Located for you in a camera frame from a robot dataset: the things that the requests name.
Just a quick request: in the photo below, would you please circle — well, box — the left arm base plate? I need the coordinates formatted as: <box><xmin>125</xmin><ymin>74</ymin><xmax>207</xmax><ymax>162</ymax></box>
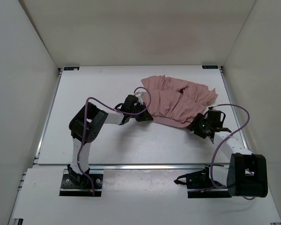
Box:
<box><xmin>59</xmin><ymin>170</ymin><xmax>104</xmax><ymax>197</ymax></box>

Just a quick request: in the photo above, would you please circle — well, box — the purple cable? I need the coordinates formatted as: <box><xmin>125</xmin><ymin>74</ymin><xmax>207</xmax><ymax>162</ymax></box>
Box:
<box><xmin>77</xmin><ymin>87</ymin><xmax>152</xmax><ymax>188</ymax></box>
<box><xmin>208</xmin><ymin>105</ymin><xmax>255</xmax><ymax>200</ymax></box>

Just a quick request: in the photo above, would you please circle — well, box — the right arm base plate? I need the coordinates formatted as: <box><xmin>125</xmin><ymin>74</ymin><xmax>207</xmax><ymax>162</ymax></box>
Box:
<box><xmin>174</xmin><ymin>166</ymin><xmax>231</xmax><ymax>199</ymax></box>

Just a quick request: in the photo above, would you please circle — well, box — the right blue table label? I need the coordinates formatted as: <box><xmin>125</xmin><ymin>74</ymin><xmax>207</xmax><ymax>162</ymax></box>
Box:
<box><xmin>202</xmin><ymin>65</ymin><xmax>218</xmax><ymax>69</ymax></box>

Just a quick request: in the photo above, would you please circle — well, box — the blue table label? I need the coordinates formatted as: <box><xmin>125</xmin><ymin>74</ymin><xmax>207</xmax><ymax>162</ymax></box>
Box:
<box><xmin>63</xmin><ymin>67</ymin><xmax>80</xmax><ymax>71</ymax></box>
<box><xmin>202</xmin><ymin>65</ymin><xmax>218</xmax><ymax>69</ymax></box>

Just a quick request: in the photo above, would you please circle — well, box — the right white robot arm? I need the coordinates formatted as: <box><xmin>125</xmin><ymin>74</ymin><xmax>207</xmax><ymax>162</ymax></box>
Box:
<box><xmin>187</xmin><ymin>106</ymin><xmax>268</xmax><ymax>199</ymax></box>

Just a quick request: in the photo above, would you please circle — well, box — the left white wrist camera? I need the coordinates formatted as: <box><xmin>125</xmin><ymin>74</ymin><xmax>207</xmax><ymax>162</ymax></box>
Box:
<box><xmin>134</xmin><ymin>91</ymin><xmax>146</xmax><ymax>101</ymax></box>

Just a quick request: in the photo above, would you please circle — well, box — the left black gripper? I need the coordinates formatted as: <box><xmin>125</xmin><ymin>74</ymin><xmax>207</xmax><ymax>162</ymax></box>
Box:
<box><xmin>130</xmin><ymin>103</ymin><xmax>152</xmax><ymax>122</ymax></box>

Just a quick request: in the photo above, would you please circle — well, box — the left blue table label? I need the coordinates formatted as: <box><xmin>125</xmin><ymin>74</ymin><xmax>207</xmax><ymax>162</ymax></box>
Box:
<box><xmin>63</xmin><ymin>67</ymin><xmax>80</xmax><ymax>71</ymax></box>

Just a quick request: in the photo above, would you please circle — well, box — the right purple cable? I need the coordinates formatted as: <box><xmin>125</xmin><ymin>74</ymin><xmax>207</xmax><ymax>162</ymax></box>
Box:
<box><xmin>208</xmin><ymin>105</ymin><xmax>255</xmax><ymax>200</ymax></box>

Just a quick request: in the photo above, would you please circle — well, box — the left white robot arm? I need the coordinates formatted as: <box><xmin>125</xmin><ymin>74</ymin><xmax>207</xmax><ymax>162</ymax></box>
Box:
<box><xmin>67</xmin><ymin>92</ymin><xmax>153</xmax><ymax>188</ymax></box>

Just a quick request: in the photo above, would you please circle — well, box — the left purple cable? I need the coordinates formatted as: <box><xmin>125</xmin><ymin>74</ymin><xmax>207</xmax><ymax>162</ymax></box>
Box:
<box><xmin>77</xmin><ymin>87</ymin><xmax>152</xmax><ymax>188</ymax></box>

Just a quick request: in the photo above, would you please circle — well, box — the pink pleated skirt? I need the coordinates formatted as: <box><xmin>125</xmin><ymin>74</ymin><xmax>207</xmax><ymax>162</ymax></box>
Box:
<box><xmin>141</xmin><ymin>75</ymin><xmax>218</xmax><ymax>128</ymax></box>

